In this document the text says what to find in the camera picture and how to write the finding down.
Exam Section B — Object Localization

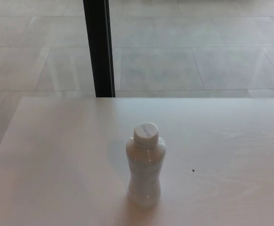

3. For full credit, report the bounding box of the white screw cap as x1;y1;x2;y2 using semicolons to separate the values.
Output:
133;122;159;145

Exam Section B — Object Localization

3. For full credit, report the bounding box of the white plastic bottle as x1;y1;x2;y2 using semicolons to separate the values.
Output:
125;136;168;208

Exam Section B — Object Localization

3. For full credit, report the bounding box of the black vertical frame post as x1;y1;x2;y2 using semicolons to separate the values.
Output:
83;0;116;98

